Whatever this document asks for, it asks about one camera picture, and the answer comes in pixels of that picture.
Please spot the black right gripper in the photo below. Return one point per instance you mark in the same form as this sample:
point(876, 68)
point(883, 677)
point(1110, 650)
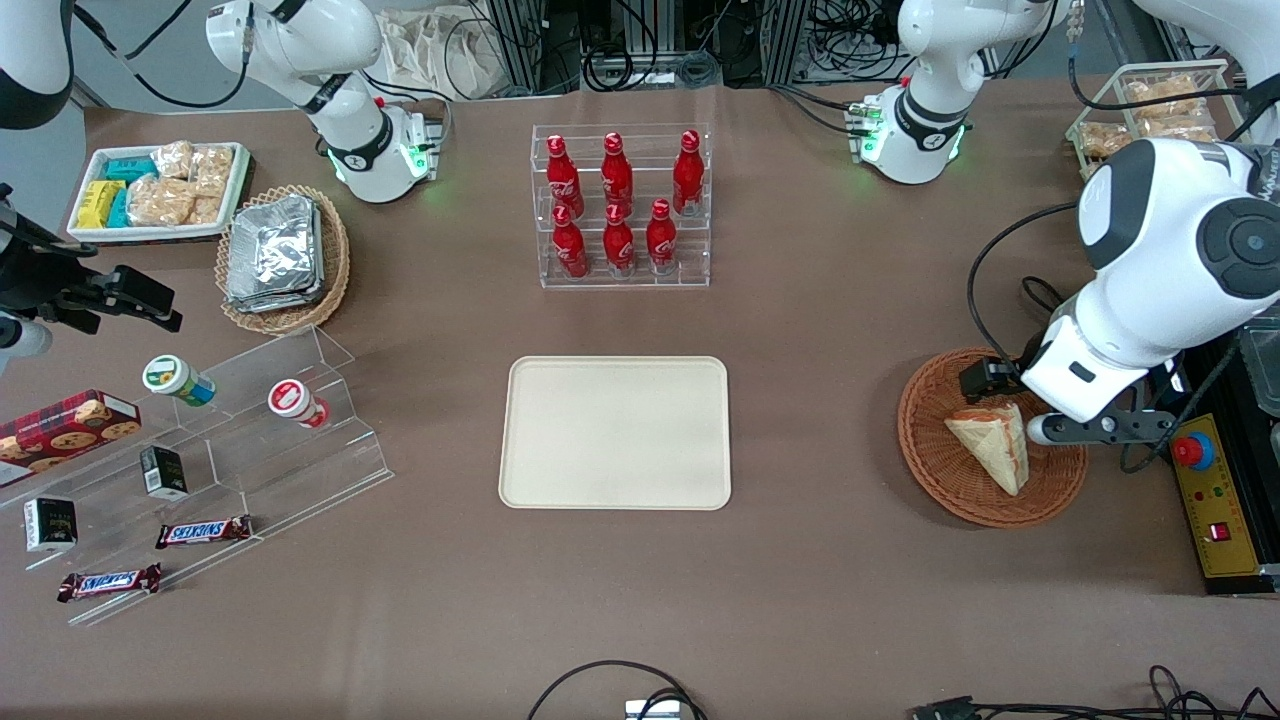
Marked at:
point(30, 283)

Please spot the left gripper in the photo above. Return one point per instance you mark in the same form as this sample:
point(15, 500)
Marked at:
point(985, 379)

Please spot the triangular sandwich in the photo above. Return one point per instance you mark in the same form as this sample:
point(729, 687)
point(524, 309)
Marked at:
point(995, 450)

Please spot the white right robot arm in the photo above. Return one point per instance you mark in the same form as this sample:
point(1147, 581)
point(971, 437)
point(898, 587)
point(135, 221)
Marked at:
point(300, 50)

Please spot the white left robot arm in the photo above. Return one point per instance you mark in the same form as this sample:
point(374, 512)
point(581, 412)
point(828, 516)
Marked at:
point(1150, 260)

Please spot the white snack tray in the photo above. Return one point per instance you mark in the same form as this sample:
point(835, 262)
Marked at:
point(150, 233)

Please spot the brown wicker basket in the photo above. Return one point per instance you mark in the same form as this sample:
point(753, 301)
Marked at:
point(940, 470)

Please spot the light wicker basket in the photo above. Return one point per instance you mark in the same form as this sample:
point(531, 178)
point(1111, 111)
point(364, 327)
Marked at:
point(335, 270)

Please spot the beige plastic tray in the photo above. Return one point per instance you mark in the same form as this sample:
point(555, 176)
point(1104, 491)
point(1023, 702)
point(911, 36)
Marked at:
point(615, 432)

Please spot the green lid yogurt cup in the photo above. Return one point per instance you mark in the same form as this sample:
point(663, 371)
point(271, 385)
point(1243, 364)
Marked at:
point(170, 377)

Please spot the teal snack pack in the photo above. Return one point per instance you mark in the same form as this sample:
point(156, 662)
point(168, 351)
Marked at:
point(130, 169)
point(119, 208)

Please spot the yellow snack pack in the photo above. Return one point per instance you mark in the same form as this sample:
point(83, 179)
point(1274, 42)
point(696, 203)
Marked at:
point(100, 204)

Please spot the clear rice cracker bag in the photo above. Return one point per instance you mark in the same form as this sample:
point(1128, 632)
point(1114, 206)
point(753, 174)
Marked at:
point(207, 210)
point(212, 170)
point(160, 202)
point(172, 160)

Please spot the red tartan cookie box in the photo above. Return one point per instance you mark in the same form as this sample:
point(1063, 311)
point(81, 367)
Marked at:
point(60, 435)

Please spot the small black carton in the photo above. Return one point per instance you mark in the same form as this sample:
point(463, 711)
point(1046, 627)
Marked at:
point(163, 473)
point(50, 525)

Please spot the foil-wrapped pack stack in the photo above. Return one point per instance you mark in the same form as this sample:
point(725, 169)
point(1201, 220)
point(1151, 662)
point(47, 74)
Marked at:
point(275, 255)

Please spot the red lid yogurt cup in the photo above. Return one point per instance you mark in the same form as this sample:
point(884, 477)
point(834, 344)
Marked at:
point(290, 399)

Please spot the clear acrylic step stand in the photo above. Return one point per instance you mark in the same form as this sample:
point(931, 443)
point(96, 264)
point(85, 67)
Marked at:
point(260, 470)

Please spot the Snickers chocolate bar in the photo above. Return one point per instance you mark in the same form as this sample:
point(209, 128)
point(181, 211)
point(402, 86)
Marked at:
point(203, 532)
point(110, 583)

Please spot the yellow emergency stop box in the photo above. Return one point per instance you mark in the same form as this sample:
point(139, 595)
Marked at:
point(1220, 510)

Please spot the bagged pastry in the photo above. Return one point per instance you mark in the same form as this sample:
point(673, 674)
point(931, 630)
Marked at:
point(1165, 92)
point(1105, 140)
point(1175, 125)

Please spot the clear plastic container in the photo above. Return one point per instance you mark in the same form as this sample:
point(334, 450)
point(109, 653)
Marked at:
point(1262, 365)

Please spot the red cola bottle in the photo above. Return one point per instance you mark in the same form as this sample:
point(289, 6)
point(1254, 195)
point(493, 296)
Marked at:
point(661, 240)
point(617, 178)
point(687, 175)
point(619, 245)
point(570, 248)
point(564, 180)

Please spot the clear acrylic bottle rack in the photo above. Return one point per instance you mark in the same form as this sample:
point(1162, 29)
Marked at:
point(640, 280)

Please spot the beige cloth bag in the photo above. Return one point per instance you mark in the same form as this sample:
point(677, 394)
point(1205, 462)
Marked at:
point(440, 50)

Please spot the small grey device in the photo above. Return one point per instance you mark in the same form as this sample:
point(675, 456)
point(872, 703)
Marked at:
point(652, 710)

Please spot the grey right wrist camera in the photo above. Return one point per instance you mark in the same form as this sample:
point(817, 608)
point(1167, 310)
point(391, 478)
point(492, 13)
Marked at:
point(20, 345)

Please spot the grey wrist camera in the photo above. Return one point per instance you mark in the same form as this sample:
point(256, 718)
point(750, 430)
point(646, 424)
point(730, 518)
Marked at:
point(1100, 428)
point(20, 345)

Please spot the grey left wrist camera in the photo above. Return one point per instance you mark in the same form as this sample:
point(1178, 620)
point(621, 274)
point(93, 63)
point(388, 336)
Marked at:
point(1100, 428)

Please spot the aluminium frame post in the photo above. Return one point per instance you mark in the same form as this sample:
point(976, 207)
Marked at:
point(788, 40)
point(515, 45)

